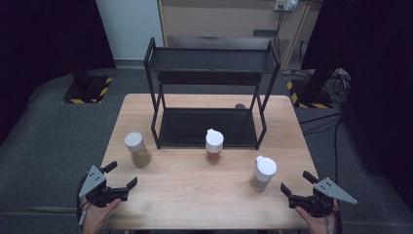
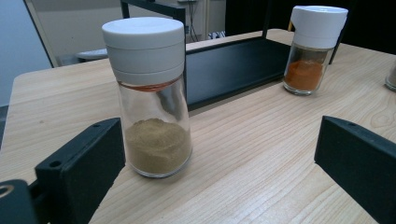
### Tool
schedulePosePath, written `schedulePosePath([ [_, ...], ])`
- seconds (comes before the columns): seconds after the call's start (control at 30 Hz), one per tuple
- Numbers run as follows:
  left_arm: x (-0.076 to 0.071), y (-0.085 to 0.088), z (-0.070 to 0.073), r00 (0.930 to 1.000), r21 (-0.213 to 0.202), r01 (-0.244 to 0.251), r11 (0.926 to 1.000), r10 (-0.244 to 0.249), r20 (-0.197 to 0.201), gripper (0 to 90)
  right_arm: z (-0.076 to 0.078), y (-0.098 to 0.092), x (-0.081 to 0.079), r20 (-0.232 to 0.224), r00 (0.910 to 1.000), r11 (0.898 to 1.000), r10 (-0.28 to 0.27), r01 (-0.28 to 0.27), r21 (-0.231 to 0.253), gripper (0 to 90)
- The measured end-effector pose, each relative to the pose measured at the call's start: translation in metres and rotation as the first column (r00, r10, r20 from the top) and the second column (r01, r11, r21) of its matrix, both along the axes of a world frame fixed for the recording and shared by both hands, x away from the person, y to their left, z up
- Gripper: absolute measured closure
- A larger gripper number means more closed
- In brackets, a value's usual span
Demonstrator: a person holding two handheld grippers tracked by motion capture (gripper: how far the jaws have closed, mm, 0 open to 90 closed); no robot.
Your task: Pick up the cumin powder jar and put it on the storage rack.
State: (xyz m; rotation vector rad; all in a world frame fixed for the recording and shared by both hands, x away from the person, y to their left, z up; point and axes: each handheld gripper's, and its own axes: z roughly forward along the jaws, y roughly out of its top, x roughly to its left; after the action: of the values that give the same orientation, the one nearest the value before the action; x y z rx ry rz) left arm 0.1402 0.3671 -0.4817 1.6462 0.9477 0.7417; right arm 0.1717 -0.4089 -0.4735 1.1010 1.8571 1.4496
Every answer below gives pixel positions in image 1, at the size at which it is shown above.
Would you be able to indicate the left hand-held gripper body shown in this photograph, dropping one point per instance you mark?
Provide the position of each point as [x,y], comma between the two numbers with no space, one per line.
[94,185]

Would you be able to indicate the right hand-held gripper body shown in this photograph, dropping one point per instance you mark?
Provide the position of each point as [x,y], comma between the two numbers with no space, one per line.
[324,195]

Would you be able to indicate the tan spice glass jar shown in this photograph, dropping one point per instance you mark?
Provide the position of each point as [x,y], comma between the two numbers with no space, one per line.
[139,151]

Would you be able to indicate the orange spice glass jar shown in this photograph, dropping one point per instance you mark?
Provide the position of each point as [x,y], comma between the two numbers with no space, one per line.
[214,144]

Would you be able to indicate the black metal two-tier rack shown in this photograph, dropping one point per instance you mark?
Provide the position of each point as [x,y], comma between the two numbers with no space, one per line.
[207,126]

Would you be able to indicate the person's right hand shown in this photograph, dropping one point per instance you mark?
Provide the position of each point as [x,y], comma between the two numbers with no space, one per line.
[319,224]

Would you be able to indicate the person's left hand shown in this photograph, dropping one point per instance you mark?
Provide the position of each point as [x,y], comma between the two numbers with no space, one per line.
[95,217]

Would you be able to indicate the grey spice glass jar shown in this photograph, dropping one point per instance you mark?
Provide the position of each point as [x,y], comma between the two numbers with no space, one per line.
[263,174]

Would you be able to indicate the stand base with hazard tape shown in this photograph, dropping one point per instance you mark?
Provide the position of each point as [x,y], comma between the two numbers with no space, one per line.
[86,91]
[311,96]

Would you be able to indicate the small grey round disc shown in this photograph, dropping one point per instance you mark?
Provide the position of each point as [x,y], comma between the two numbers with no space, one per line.
[240,106]

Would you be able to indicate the dark curtain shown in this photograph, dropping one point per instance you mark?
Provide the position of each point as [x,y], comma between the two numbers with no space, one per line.
[42,39]
[373,81]

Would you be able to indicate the white power strip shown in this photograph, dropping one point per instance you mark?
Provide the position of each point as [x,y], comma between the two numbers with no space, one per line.
[285,5]

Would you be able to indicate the beige wooden cabinet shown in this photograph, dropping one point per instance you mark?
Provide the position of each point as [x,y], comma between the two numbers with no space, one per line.
[220,19]

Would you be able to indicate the white wall panel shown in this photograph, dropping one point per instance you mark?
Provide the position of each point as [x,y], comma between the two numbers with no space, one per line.
[130,29]

